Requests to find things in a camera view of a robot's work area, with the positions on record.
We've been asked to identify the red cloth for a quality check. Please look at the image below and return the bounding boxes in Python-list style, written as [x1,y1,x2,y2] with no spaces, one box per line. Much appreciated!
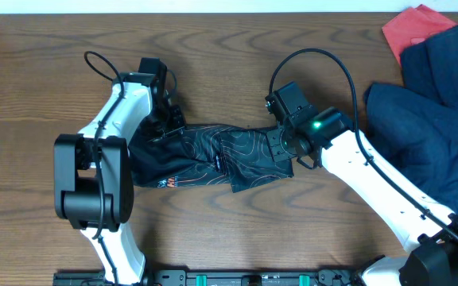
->
[382,5,457,65]

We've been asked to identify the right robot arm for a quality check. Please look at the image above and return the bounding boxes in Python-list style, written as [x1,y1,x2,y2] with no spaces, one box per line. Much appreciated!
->
[266,82,458,286]

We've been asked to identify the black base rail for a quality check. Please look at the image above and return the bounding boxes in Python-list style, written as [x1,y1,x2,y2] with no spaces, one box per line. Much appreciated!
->
[52,270,360,286]

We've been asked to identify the black cable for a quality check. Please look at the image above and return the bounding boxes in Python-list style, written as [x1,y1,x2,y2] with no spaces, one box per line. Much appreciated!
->
[83,50,126,286]
[268,48,458,263]

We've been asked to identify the left black cable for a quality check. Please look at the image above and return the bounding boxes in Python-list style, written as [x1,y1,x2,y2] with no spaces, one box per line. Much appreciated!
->
[83,50,126,286]

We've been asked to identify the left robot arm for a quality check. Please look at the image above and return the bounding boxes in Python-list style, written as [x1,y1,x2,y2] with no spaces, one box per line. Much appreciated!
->
[53,57,184,285]

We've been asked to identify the dark blue denim garment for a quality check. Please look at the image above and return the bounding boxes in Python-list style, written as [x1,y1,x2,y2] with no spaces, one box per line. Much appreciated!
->
[363,25,458,214]

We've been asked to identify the right black cable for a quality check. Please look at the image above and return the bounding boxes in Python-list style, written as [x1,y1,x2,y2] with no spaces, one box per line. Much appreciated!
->
[268,48,458,263]

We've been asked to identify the black cycling jersey orange lines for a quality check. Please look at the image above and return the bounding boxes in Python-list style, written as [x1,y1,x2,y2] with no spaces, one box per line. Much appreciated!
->
[129,125,293,193]

